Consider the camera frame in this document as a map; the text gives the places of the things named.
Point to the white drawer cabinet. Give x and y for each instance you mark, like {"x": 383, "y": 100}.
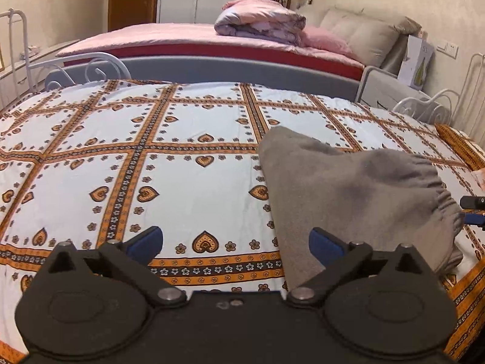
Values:
{"x": 15, "y": 83}

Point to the white cardboard box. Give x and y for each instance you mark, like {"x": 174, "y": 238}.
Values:
{"x": 416, "y": 60}

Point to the beige padded headboard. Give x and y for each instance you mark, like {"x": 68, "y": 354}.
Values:
{"x": 363, "y": 34}

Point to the white wall socket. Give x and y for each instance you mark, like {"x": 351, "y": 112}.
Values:
{"x": 448, "y": 48}

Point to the pink pillow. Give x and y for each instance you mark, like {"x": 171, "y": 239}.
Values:
{"x": 326, "y": 40}

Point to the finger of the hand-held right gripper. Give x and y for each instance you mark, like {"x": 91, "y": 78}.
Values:
{"x": 475, "y": 219}
{"x": 473, "y": 202}

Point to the grey bed frame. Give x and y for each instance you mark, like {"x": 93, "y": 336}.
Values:
{"x": 227, "y": 70}

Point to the brown wooden door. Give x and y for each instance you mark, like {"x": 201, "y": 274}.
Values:
{"x": 132, "y": 0}

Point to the folded pink floral quilt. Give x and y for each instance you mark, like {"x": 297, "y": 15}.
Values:
{"x": 261, "y": 21}

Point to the orange patterned pillow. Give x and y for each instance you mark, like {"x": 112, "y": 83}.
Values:
{"x": 460, "y": 142}

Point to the heart patterned bed sheet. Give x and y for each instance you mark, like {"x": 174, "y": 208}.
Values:
{"x": 170, "y": 182}

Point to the white nightstand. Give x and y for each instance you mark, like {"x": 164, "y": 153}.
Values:
{"x": 386, "y": 93}

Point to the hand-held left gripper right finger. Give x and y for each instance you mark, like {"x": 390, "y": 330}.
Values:
{"x": 324, "y": 246}

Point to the mattress with pink sheet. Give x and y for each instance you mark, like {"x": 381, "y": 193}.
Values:
{"x": 151, "y": 34}

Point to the white metal bed frame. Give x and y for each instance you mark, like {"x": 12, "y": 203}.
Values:
{"x": 413, "y": 101}

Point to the grey fleece pants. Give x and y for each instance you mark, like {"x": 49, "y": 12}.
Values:
{"x": 341, "y": 197}

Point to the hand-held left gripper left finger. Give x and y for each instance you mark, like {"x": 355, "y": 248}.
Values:
{"x": 146, "y": 244}

